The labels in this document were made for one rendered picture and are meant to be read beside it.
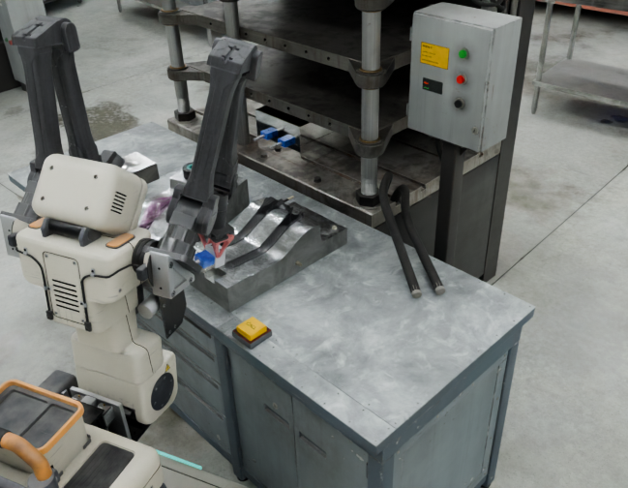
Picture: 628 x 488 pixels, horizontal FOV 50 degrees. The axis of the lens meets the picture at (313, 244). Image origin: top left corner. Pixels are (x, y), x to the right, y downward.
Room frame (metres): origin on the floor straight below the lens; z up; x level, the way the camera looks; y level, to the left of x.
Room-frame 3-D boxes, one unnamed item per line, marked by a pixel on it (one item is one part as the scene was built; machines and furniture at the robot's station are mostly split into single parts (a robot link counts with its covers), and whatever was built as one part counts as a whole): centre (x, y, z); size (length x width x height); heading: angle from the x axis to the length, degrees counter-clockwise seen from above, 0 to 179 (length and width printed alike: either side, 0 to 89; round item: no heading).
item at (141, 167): (2.38, 0.72, 0.84); 0.20 x 0.15 x 0.07; 133
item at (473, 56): (2.13, -0.50, 0.74); 0.31 x 0.22 x 1.47; 43
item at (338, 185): (2.84, -0.08, 0.76); 1.30 x 0.84 x 0.07; 43
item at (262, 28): (2.83, -0.09, 1.20); 1.29 x 0.83 x 0.19; 43
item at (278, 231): (1.80, 0.18, 0.92); 0.35 x 0.16 x 0.09; 133
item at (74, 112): (1.67, 0.61, 1.40); 0.11 x 0.06 x 0.43; 65
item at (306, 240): (1.80, 0.16, 0.87); 0.50 x 0.26 x 0.14; 133
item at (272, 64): (2.83, -0.09, 0.96); 1.29 x 0.83 x 0.18; 43
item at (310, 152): (2.75, -0.05, 0.87); 0.50 x 0.27 x 0.17; 133
